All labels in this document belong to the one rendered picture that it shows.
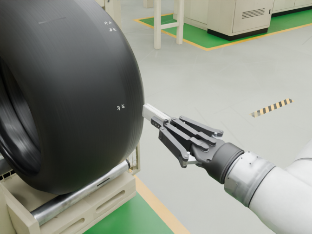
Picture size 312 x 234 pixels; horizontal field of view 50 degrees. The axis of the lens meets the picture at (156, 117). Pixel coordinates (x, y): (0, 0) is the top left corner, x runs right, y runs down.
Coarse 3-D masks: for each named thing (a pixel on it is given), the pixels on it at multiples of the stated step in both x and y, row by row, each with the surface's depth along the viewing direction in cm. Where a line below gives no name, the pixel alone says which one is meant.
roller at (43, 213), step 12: (120, 168) 106; (96, 180) 100; (108, 180) 103; (72, 192) 95; (84, 192) 97; (48, 204) 91; (60, 204) 92; (72, 204) 95; (36, 216) 88; (48, 216) 90
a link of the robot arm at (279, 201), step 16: (304, 160) 58; (272, 176) 55; (288, 176) 54; (304, 176) 54; (256, 192) 55; (272, 192) 53; (288, 192) 52; (304, 192) 51; (256, 208) 55; (272, 208) 52; (288, 208) 51; (304, 208) 50; (272, 224) 53; (288, 224) 51; (304, 224) 50
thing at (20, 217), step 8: (8, 192) 91; (8, 200) 89; (16, 200) 89; (8, 208) 88; (16, 208) 86; (24, 208) 86; (16, 216) 85; (24, 216) 84; (32, 216) 84; (16, 224) 88; (24, 224) 82; (32, 224) 82; (24, 232) 85; (32, 232) 83; (40, 232) 85
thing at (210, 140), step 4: (172, 120) 69; (176, 120) 69; (176, 124) 69; (180, 124) 68; (184, 124) 68; (180, 128) 69; (184, 128) 68; (188, 128) 68; (192, 128) 68; (184, 132) 68; (188, 132) 67; (192, 132) 67; (196, 132) 67; (200, 132) 66; (192, 136) 67; (196, 136) 66; (200, 136) 65; (204, 136) 65; (208, 136) 65; (204, 140) 65; (208, 140) 64; (212, 140) 64; (212, 144) 64
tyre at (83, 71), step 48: (0, 0) 73; (48, 0) 76; (0, 48) 71; (48, 48) 69; (96, 48) 75; (0, 96) 111; (48, 96) 69; (96, 96) 73; (0, 144) 101; (48, 144) 74; (96, 144) 77; (48, 192) 91
